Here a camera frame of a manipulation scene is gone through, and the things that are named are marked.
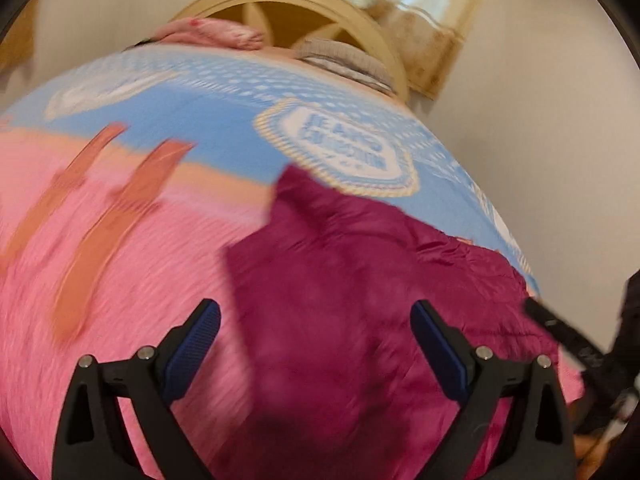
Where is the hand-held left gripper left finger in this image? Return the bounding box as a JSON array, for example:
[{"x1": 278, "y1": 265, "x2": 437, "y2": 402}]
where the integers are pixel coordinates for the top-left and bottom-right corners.
[{"x1": 50, "y1": 298, "x2": 221, "y2": 480}]

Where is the beige floral window curtain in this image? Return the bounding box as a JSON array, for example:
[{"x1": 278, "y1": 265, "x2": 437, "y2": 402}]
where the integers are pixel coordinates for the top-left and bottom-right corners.
[
  {"x1": 0, "y1": 0, "x2": 43, "y2": 73},
  {"x1": 270, "y1": 0, "x2": 501, "y2": 101}
]

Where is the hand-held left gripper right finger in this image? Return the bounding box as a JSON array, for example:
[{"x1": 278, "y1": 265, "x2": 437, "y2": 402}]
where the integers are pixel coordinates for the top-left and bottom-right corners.
[{"x1": 410, "y1": 300, "x2": 576, "y2": 480}]

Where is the pink and blue printed bedspread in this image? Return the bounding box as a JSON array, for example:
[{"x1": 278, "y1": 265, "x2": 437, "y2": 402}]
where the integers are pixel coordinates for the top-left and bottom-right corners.
[{"x1": 0, "y1": 45, "x2": 588, "y2": 480}]

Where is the folded pink floral blanket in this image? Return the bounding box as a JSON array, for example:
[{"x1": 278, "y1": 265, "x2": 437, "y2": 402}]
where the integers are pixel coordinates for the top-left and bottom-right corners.
[{"x1": 150, "y1": 17, "x2": 266, "y2": 52}]

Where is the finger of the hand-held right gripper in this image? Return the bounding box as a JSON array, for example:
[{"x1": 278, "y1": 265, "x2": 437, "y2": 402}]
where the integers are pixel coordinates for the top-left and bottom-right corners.
[{"x1": 524, "y1": 298, "x2": 603, "y2": 376}]

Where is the magenta puffer jacket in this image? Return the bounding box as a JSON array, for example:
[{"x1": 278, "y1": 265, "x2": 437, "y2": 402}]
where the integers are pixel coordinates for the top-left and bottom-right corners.
[{"x1": 210, "y1": 165, "x2": 586, "y2": 480}]

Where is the striped pillow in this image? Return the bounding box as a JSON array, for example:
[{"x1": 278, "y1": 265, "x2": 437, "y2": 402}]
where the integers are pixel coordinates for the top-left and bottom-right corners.
[{"x1": 292, "y1": 36, "x2": 396, "y2": 93}]

